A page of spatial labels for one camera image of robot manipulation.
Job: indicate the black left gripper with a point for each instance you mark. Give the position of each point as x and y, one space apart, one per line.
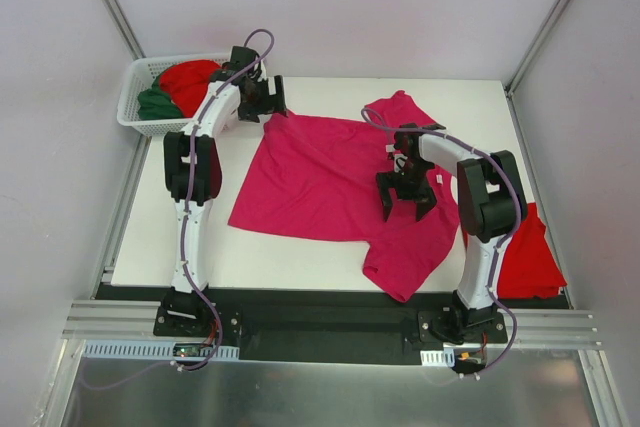
265 98

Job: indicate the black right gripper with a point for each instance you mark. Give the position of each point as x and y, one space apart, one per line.
407 188

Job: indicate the pink t shirt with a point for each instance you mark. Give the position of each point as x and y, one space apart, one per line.
314 178

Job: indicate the white perforated plastic basket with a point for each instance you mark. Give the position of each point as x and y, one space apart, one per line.
144 74

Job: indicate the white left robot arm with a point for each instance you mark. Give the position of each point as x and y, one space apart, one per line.
239 90

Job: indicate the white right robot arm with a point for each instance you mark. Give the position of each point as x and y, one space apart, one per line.
490 198

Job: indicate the red t shirt in basket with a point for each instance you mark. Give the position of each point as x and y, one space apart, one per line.
187 83

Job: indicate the green t shirt in basket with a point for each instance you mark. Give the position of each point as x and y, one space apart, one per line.
156 104

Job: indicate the folded red t shirt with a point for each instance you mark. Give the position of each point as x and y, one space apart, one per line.
529 269

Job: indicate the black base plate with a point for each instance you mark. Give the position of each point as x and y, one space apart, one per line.
315 326

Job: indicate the right aluminium frame post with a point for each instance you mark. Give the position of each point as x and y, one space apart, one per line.
547 27

